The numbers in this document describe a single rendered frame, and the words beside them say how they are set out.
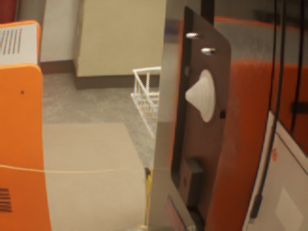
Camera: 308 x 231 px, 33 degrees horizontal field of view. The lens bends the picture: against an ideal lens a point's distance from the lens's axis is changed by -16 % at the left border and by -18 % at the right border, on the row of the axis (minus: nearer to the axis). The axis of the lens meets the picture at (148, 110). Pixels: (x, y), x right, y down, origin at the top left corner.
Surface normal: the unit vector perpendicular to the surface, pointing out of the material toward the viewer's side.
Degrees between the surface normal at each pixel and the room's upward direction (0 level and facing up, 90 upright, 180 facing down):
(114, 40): 90
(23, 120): 90
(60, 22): 90
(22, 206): 90
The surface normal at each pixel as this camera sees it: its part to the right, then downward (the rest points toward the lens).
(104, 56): 0.22, 0.40
